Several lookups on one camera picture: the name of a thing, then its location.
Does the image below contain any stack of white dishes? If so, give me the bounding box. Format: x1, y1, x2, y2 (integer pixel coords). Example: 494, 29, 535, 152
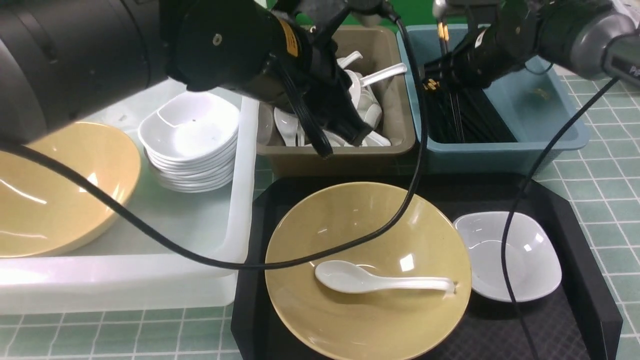
137, 92, 240, 194

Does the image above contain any bundle of black chopsticks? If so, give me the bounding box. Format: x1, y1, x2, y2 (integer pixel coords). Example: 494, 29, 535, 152
422, 80, 517, 144

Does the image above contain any yellow noodle bowl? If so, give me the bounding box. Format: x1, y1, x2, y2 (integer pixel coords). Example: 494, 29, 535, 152
264, 182, 473, 360

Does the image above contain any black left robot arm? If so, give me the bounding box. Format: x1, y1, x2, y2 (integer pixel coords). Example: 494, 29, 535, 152
1, 0, 373, 158

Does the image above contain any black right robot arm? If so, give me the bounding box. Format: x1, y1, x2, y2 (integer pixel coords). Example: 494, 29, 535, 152
422, 0, 639, 89

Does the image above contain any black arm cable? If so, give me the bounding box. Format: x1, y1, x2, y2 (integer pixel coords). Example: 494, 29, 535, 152
500, 77, 621, 360
0, 10, 429, 271

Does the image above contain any white ceramic soup spoon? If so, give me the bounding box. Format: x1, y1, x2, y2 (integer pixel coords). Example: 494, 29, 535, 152
314, 260, 457, 294

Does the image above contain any pile of white spoons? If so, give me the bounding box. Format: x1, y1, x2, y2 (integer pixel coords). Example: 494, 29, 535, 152
256, 51, 408, 147

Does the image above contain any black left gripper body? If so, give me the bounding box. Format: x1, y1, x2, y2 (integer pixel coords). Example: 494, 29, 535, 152
270, 30, 374, 158

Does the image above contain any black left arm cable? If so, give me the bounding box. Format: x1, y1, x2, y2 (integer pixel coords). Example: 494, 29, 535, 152
0, 10, 429, 271

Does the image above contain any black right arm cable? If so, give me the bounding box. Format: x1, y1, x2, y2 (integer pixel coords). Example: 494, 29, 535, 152
500, 77, 621, 360

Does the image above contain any translucent white plastic tub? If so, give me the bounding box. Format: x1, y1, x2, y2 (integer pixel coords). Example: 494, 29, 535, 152
0, 79, 260, 315

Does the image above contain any blue plastic chopstick bin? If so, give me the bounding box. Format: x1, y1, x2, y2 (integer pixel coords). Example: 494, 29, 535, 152
404, 24, 590, 175

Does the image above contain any white square side dish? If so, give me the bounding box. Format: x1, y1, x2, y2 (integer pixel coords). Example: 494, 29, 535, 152
453, 211, 563, 303

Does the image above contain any brown plastic spoon bin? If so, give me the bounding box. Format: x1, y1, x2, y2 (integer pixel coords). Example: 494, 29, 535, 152
256, 25, 416, 177

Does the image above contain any yellow bowl in tub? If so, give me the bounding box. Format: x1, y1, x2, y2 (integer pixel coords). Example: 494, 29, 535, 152
0, 121, 141, 258

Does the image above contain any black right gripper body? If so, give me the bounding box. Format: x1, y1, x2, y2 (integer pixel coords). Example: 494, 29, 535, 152
423, 26, 506, 89

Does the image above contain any black chopstick gold tip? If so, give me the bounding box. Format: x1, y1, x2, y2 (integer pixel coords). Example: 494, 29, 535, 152
437, 18, 450, 56

